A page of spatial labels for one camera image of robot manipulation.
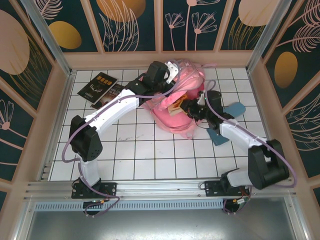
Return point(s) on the pink student backpack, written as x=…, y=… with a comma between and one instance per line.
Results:
x=175, y=122

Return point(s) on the aluminium mounting rail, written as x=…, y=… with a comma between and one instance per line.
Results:
x=162, y=186

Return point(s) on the aluminium side rail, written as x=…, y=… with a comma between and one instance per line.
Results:
x=58, y=125

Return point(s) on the aluminium corner post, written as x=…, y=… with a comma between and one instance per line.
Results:
x=270, y=37
x=50, y=37

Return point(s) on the black book gold Chinese title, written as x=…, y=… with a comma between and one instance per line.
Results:
x=96, y=87

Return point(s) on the tan paperback book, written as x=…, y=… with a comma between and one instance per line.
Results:
x=175, y=111

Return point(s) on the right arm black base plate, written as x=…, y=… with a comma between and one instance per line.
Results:
x=212, y=188

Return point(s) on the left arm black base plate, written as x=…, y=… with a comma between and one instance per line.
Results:
x=110, y=190

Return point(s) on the dark book white English title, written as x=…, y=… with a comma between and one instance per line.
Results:
x=112, y=93

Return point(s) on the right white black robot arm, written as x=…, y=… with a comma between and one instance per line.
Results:
x=240, y=135

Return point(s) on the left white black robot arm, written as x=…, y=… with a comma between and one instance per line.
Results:
x=117, y=107

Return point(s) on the grey metal sheet panel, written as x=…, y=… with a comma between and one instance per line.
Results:
x=160, y=225

